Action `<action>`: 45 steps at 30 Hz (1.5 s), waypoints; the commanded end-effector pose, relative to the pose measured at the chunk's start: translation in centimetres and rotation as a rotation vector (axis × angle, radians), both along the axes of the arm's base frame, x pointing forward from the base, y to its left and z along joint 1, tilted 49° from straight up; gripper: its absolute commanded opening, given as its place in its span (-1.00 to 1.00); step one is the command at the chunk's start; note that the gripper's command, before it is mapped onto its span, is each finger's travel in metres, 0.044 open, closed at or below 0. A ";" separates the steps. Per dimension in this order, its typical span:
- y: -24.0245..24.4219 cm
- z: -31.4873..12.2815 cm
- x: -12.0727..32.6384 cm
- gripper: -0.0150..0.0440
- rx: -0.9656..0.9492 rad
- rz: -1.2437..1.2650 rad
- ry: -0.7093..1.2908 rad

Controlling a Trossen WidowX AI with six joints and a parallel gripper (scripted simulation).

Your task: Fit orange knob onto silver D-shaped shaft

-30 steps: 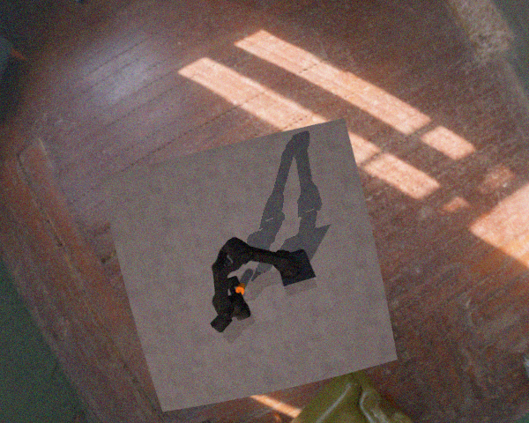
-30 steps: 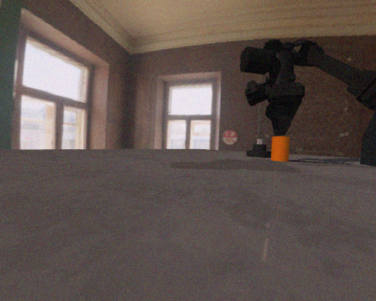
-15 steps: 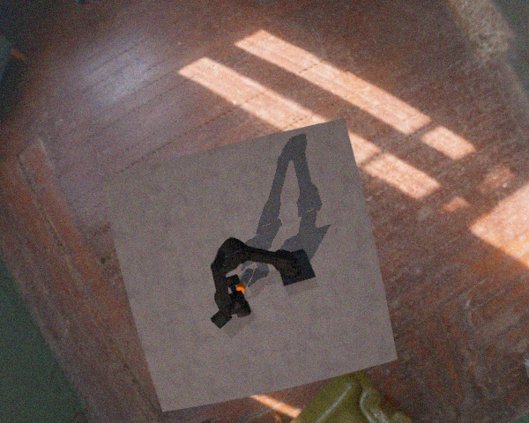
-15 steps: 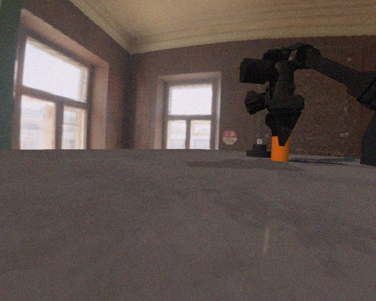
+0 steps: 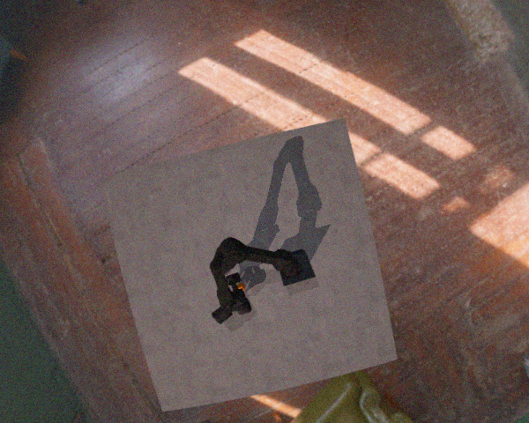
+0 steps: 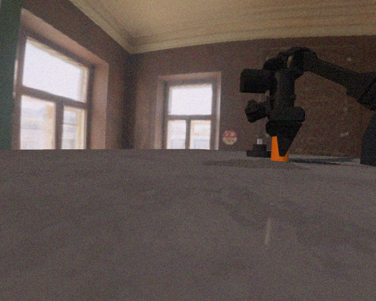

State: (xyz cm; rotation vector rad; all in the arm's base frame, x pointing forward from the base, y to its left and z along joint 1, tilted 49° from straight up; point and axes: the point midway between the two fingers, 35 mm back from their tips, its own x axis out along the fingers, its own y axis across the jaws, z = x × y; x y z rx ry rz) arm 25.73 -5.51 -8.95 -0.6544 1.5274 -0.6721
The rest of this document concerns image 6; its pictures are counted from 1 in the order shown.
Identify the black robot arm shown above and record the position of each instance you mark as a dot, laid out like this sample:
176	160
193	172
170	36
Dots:
275	75

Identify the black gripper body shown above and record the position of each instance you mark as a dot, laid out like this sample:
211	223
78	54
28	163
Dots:
283	109

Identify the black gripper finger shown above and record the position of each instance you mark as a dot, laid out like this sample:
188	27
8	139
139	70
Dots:
286	132
272	133

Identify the orange knob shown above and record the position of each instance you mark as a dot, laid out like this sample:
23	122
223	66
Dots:
275	151

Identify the dark grey round pedestal with silver shaft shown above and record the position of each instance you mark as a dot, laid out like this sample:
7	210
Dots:
259	150

